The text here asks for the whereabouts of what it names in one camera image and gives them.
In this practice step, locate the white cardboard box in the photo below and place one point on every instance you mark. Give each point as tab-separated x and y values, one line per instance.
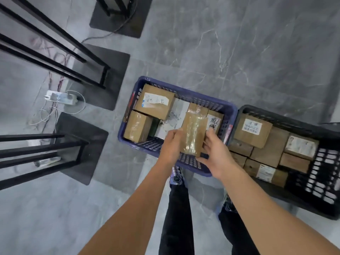
178	111

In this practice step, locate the black plastic crate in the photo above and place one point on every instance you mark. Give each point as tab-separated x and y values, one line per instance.
305	124

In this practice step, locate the person's right hand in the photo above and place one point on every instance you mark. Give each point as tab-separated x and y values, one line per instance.
217	159

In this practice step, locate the small brown box purple edge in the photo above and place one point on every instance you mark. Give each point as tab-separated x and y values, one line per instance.
238	159

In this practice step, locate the white power strip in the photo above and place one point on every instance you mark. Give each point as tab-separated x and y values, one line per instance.
62	98

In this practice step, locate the brown box peeling white label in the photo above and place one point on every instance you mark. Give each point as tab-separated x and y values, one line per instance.
154	111

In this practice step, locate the large plain brown box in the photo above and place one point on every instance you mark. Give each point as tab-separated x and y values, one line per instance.
273	148

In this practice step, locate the brown box barcode label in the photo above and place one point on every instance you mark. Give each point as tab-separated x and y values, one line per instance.
301	147

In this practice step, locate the person's leg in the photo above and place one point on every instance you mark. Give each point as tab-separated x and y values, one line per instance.
178	223
236	233

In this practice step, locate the person's left forearm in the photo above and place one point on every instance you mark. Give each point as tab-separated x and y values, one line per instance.
127	217

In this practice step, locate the person's right forearm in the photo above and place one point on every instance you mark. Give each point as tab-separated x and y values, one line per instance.
279	215

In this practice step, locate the brown box handwritten label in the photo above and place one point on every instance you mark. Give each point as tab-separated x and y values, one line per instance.
215	122

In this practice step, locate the brown cardboard box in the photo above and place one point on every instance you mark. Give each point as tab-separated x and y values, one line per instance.
239	147

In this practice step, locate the taped brown box red print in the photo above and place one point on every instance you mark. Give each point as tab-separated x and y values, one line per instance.
294	163

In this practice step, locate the long taped brown box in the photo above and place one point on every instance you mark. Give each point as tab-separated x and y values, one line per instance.
198	107

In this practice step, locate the square brown box clear tape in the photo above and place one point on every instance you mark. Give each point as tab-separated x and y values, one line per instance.
136	127

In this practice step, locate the person's right leg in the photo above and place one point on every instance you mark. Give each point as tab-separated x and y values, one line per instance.
236	233

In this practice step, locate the green cardboard box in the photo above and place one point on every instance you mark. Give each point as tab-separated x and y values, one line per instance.
154	127

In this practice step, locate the tall brown box glossy tape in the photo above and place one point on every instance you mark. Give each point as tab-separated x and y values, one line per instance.
195	130

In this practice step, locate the person's left hand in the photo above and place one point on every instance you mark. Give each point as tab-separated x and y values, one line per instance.
170	148

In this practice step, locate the blue plastic crate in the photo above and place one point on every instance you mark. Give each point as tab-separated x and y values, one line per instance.
228	108

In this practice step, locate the person's left leg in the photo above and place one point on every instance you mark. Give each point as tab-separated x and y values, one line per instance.
178	223

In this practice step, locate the brown box square white label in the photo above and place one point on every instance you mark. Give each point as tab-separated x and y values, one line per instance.
252	138

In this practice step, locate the person's right shoe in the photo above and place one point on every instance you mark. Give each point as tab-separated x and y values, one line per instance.
225	204

